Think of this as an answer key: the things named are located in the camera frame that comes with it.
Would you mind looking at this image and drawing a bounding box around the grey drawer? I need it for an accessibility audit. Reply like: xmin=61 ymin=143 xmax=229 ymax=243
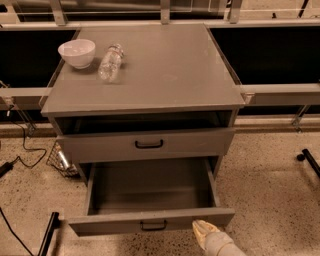
xmin=58 ymin=128 xmax=235 ymax=163
xmin=69 ymin=158 xmax=235 ymax=236

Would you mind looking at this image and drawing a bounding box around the grey top drawer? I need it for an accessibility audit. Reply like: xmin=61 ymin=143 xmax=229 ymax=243
xmin=58 ymin=128 xmax=235 ymax=163

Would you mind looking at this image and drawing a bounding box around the grey drawer cabinet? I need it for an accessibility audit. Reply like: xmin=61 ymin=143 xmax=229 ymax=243
xmin=42 ymin=24 xmax=244 ymax=179

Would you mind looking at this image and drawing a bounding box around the black right base leg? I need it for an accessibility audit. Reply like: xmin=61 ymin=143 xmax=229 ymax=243
xmin=297 ymin=149 xmax=320 ymax=178

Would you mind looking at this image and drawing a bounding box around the black base leg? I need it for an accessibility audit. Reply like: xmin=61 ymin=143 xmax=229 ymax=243
xmin=37 ymin=212 xmax=60 ymax=256
xmin=297 ymin=149 xmax=320 ymax=178

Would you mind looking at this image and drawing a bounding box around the black left base leg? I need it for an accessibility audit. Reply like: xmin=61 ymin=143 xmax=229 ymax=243
xmin=37 ymin=212 xmax=60 ymax=256

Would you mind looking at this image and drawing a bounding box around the clear plastic water bottle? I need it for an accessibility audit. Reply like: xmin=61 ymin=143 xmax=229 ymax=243
xmin=98 ymin=44 xmax=124 ymax=83

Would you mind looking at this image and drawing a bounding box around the white bowl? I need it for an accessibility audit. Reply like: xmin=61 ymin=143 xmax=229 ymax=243
xmin=58 ymin=39 xmax=96 ymax=69

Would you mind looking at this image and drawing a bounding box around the wire mesh basket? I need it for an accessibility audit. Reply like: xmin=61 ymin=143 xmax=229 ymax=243
xmin=46 ymin=142 xmax=79 ymax=178

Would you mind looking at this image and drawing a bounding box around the black cable on floor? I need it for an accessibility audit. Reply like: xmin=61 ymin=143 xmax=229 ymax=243
xmin=0 ymin=103 xmax=48 ymax=178

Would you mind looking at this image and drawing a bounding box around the metal railing frame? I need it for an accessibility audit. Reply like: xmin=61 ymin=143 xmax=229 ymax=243
xmin=0 ymin=0 xmax=319 ymax=136

